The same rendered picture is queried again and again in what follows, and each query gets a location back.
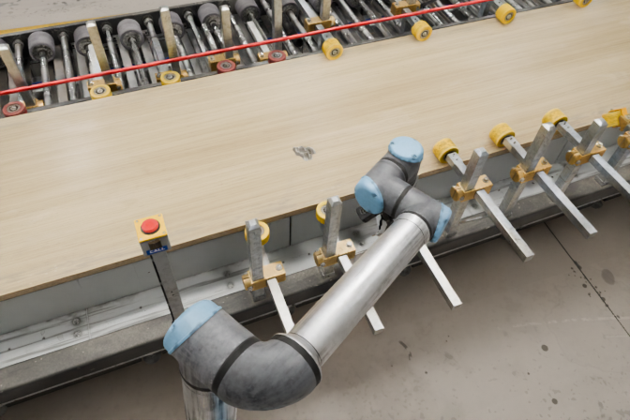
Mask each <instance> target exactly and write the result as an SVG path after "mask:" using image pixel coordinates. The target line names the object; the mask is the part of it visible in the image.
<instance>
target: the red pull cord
mask: <svg viewBox="0 0 630 420"><path fill-rule="evenodd" d="M488 1H493V0H474V1H470V2H465V3H460V4H455V5H450V6H445V7H436V8H431V9H426V10H421V11H416V12H412V13H406V14H401V15H397V16H392V17H387V18H381V19H377V20H372V21H367V22H358V23H353V24H348V25H343V26H338V27H333V28H328V29H323V30H318V31H313V32H308V33H304V34H299V35H293V36H288V37H280V38H275V39H269V40H265V41H260V42H255V43H249V44H245V45H240V46H235V47H231V48H225V49H220V50H215V51H211V52H201V53H196V54H192V55H187V56H181V57H176V58H172V59H167V60H162V61H156V62H152V63H147V64H142V65H137V66H132V67H123V68H119V69H113V70H108V71H103V72H99V73H93V74H88V75H83V76H79V77H74V78H68V79H64V80H59V81H54V82H45V83H40V84H35V85H30V86H25V87H20V88H15V89H10V90H6V91H0V96H4V95H9V94H14V93H19V92H23V91H29V90H34V89H39V88H43V87H48V86H53V85H57V84H63V83H72V82H76V81H81V80H86V79H92V78H96V77H101V76H106V75H111V74H115V73H121V72H126V71H131V70H135V69H140V68H149V67H154V66H159V65H164V64H169V63H173V62H178V61H184V60H188V59H193V58H198V57H203V56H207V55H213V54H218V53H226V52H231V51H236V50H241V49H246V48H251V47H256V46H261V45H265V44H270V43H276V42H280V41H285V40H290V39H295V38H304V37H309V36H314V35H319V34H323V33H328V32H333V31H338V30H343V29H348V28H353V27H357V26H362V25H368V24H373V23H381V22H386V21H391V20H396V19H401V18H406V17H411V16H415V15H420V14H425V13H430V12H435V11H440V10H445V9H449V8H459V7H464V6H468V5H473V4H478V3H483V2H488Z"/></svg>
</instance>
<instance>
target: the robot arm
mask: <svg viewBox="0 0 630 420"><path fill-rule="evenodd" d="M423 155H424V148H423V146H422V144H421V143H420V142H419V141H417V140H416V139H413V138H411V137H406V136H400V137H396V138H395V139H393V140H392V141H391V142H390V143H389V145H388V151H387V153H386V154H385V155H384V156H383V157H382V158H381V159H380V160H379V161H378V162H377V163H376V164H375V165H374V166H373V167H372V168H371V169H370V170H369V171H368V172H367V173H366V174H365V175H364V176H362V177H361V179H360V181H359V182H358V183H357V184H356V186H355V188H354V195H355V198H356V200H357V201H358V203H359V204H360V206H359V207H357V208H356V213H357V215H358V216H359V217H360V219H361V220H362V221H363V222H365V223H366V222H368V221H370V220H371V219H373V218H375V217H377V224H378V229H379V231H380V232H381V233H382V235H381V236H380V237H379V238H378V239H377V240H376V241H375V242H374V243H373V244H372V245H371V246H370V248H369V249H368V250H367V251H366V252H365V253H364V254H363V255H362V256H361V257H360V258H359V259H358V260H357V261H356V262H355V263H354V264H353V265H352V266H351V267H350V269H349V270H348V271H347V272H346V273H345V274H344V275H343V276H342V277H341V278H340V279H339V280H338V281H337V282H336V283H335V284H334V285H333V286H332V287H331V288H330V289H329V291H328V292H327V293H326V294H325V295H324V296H323V297H322V298H321V299H320V300H319V301H318V302H317V303H316V304H315V305H314V306H313V307H312V308H311V309H310V310H309V311H308V313H307V314H306V315H305V316H304V317H303V318H302V319H301V320H300V321H299V322H298V323H297V324H296V325H295V326H294V327H293V328H292V329H291V330H290V331H289V332H288V334H281V333H278V334H275V335H273V336H272V337H271V338H270V339H269V340H268V341H265V342H262V341H260V340H259V339H258V338H257V337H255V336H254V335H253V334H252V333H250V332H249V331H248V330H247V329H246V328H245V327H244V326H243V325H242V324H240V323H239V322H238V321H237V320H235V319H234V318H233V317H232V316H230V315H229V314H228V313H227V312H225V311H224V310H223V309H222V307H221V306H218V305H216V304H215V303H214V302H212V301H211V300H202V301H199V302H197V303H195V304H193V305H192V306H191V307H189V308H188V309H186V310H185V311H184V312H183V313H182V314H181V315H180V316H179V317H178V318H177V319H176V320H175V322H174V323H173V324H172V326H171V327H170V328H169V330H168V332H167V333H166V335H165V338H164V340H163V346H164V348H165V349H166V350H167V351H168V354H171V355H172V356H173V357H174V358H175V359H176V360H177V361H178V366H179V371H180V375H181V377H182V385H183V395H184V403H185V412H186V420H236V413H237V408H238V409H242V410H248V411H269V410H274V409H280V408H283V407H286V406H289V405H293V404H294V403H296V402H298V401H300V400H301V399H303V398H305V397H306V396H307V395H309V394H310V393H311V392H312V391H313V390H314V388H315V387H316V386H317V385H318V384H319V383H320V381H321V380H322V369H321V367H322V365H323V364H324V363H325V362H326V360H327V359H328V358H329V357H330V356H331V355H332V353H333V352H334V351H335V350H336V349H337V347H338V346H339V345H340V344H341V342H342V341H343V340H344V339H345V338H346V337H347V336H348V335H349V334H350V333H351V331H352V330H353V329H354V327H355V326H356V325H357V324H358V323H359V322H360V321H361V320H362V318H363V317H364V316H365V315H366V314H367V312H368V311H369V310H370V309H371V307H372V306H373V305H374V304H375V303H376V302H377V300H378V299H379V298H380V297H381V296H382V294H383V293H384V292H385V291H386V289H387V288H388V287H389V286H390V285H391V284H392V282H393V281H394V280H395V279H396V278H397V276H398V275H399V274H400V273H401V271H402V270H403V269H404V268H405V267H406V266H407V264H408V263H409V262H410V261H411V260H412V258H413V257H414V256H415V255H416V253H417V252H418V251H419V250H420V249H421V248H422V246H423V245H425V244H426V243H427V242H428V241H430V242H433V243H436V242H437V241H438V240H439V238H440V237H441V235H442V233H443V231H444V229H445V227H446V225H447V223H448V221H449V219H450V217H451V215H452V211H451V209H450V208H449V207H447V206H445V205H444V204H443V203H442V202H438V201H436V200H435V199H433V198H431V197H430V196H428V195H427V194H425V193H424V192H422V191H420V190H418V189H417V188H415V186H414V185H415V182H416V178H417V174H418V172H419V168H420V165H421V161H422V160H423V158H424V157H423Z"/></svg>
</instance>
